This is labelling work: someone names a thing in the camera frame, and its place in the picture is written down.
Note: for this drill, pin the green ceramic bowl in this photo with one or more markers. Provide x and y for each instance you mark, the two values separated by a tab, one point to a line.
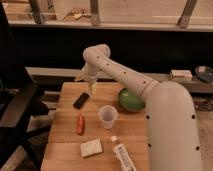
129	101

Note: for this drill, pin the small box on bench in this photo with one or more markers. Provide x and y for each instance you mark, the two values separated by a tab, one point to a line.
185	75

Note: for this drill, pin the white tube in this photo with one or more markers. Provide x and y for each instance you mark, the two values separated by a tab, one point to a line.
122	155

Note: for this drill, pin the translucent plastic cup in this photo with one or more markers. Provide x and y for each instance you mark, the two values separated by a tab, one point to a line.
108	115

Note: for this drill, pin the dark round object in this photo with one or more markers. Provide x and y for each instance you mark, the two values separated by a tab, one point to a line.
204	73

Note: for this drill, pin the black eraser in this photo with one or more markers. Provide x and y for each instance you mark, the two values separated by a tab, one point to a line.
81	100

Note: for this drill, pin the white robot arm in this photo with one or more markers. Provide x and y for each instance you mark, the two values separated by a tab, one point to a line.
173	138

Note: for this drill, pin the grey bench rail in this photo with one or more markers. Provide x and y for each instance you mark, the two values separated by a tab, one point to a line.
55	77

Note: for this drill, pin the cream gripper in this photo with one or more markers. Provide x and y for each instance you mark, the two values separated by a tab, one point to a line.
90	78

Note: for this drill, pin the white sponge block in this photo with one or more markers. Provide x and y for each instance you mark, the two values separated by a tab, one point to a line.
91	147

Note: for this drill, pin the black chair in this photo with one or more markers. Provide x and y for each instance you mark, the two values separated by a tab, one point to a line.
16	115

